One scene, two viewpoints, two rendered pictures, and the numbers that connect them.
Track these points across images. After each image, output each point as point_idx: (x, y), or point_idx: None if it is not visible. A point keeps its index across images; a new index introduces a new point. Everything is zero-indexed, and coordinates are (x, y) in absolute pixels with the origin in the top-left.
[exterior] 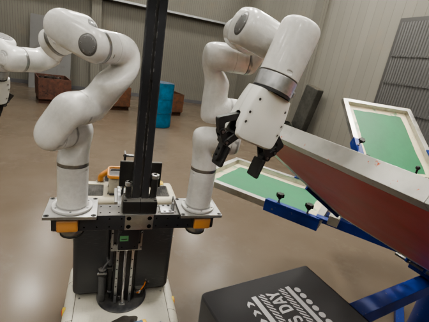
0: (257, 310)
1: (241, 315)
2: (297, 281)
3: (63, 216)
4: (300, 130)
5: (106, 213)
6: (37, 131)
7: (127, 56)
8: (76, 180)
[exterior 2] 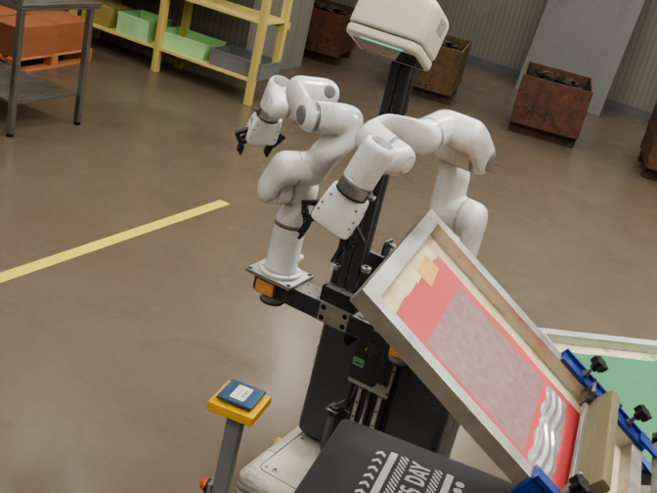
0: (381, 460)
1: (359, 451)
2: (474, 482)
3: (263, 274)
4: (405, 239)
5: (306, 291)
6: (259, 181)
7: (341, 128)
8: (284, 241)
